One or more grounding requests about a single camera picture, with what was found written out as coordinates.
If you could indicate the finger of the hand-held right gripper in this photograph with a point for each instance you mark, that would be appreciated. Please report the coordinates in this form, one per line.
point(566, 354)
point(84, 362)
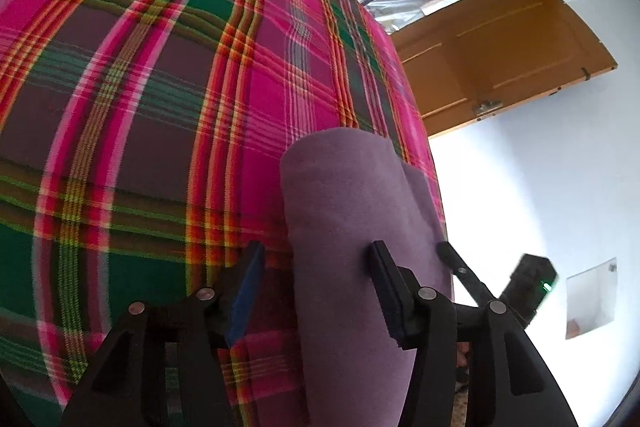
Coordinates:
point(457, 264)

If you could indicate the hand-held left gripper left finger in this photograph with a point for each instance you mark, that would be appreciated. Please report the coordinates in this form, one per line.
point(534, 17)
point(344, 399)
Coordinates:
point(245, 302)

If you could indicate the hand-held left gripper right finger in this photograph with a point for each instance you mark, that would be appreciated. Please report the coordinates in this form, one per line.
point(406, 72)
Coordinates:
point(385, 292)

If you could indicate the purple fleece garment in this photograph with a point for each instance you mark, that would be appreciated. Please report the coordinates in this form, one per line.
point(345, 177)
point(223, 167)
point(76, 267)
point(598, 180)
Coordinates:
point(345, 217)

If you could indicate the wooden door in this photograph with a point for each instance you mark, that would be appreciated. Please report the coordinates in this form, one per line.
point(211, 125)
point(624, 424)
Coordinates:
point(500, 52)

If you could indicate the pink green plaid bed sheet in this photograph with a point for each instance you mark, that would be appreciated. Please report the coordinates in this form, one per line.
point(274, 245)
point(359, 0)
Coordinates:
point(150, 82)

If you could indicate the white wall panel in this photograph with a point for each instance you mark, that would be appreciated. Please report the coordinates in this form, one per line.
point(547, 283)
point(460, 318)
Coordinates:
point(590, 302)

